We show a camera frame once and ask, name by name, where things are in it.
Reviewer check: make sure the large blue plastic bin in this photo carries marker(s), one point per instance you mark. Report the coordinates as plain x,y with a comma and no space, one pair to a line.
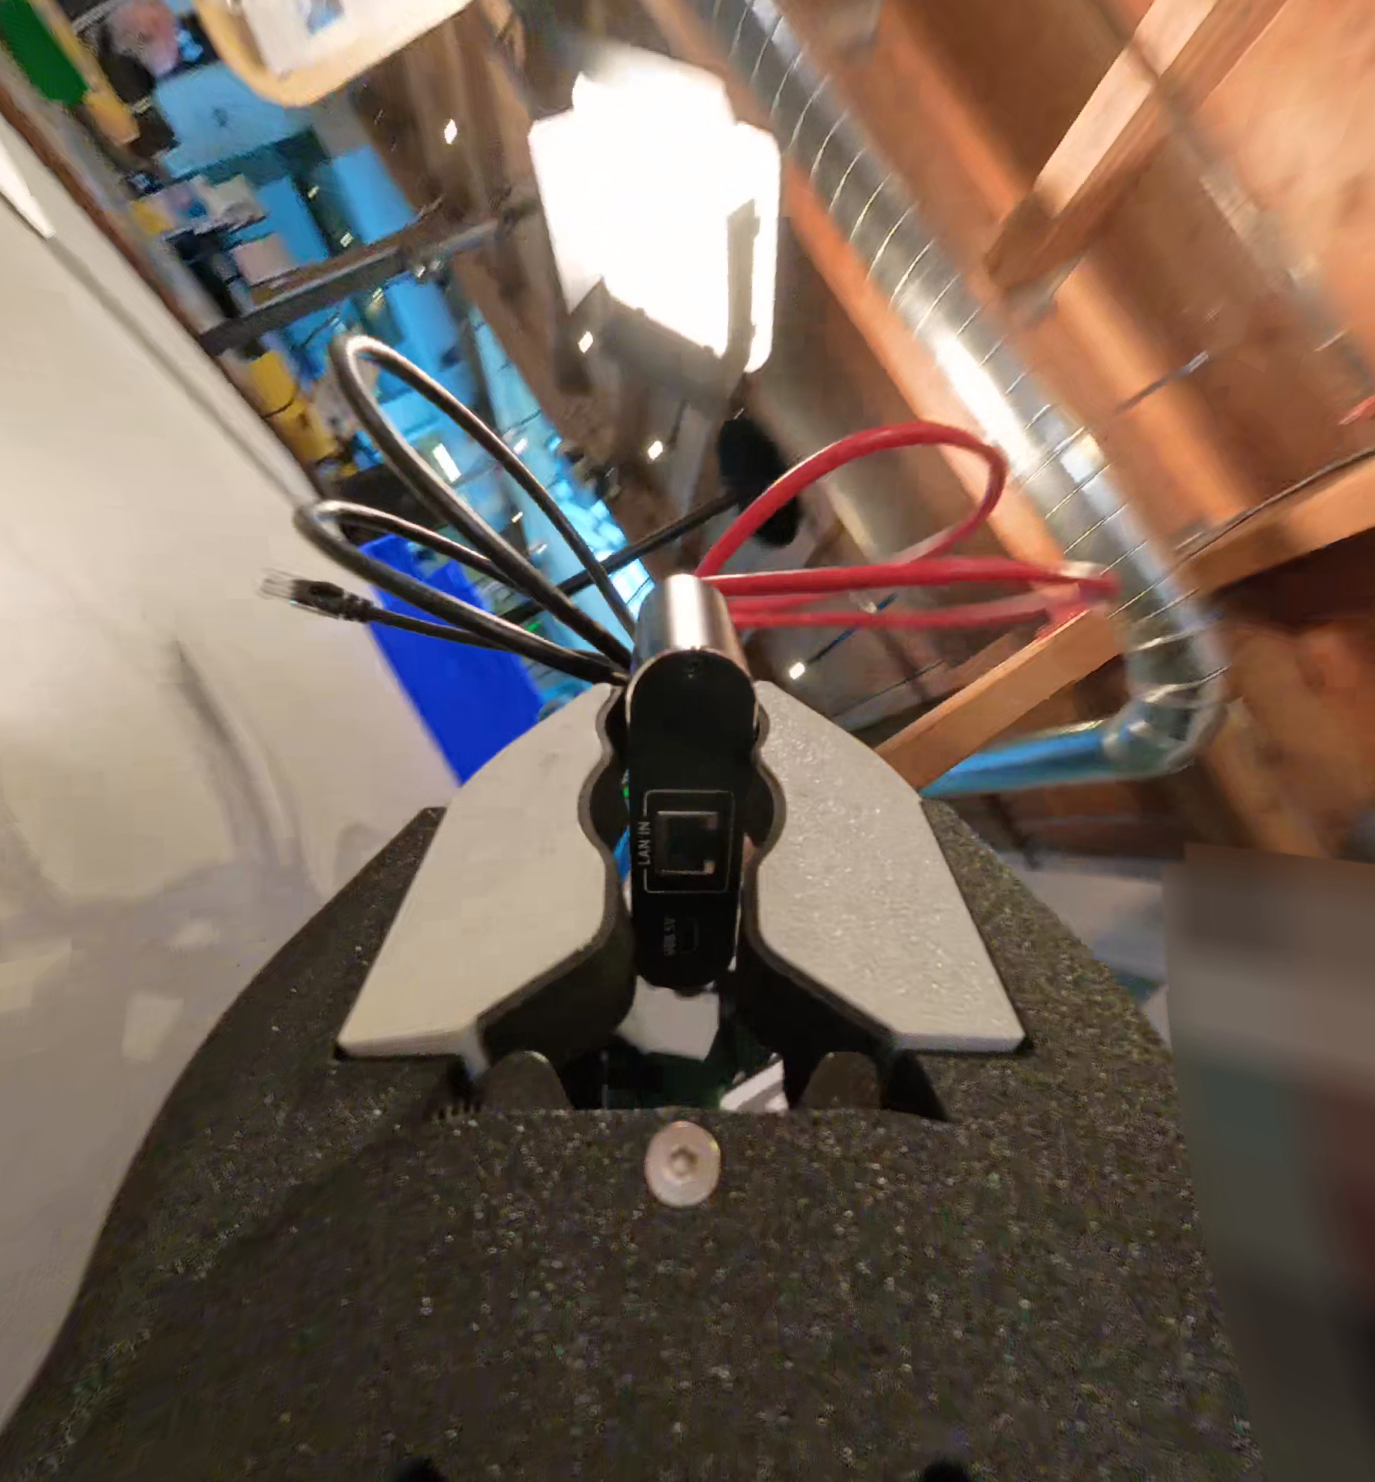
455,683

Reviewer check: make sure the black network splitter box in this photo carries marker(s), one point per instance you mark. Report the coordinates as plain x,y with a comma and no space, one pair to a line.
688,742

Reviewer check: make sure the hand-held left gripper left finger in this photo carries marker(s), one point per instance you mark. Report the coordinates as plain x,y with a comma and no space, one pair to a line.
490,892

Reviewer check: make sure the wooden support post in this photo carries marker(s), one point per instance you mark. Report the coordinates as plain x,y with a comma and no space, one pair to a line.
965,701

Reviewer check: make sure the instruction board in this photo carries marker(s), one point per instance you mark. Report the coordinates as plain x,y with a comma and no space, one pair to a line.
318,47

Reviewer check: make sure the black pole stand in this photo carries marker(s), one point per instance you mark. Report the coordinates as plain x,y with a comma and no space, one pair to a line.
756,463

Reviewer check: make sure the bright light panel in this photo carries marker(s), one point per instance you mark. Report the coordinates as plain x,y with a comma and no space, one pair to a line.
653,208

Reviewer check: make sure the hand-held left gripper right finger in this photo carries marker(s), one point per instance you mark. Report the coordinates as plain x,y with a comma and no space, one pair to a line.
885,903

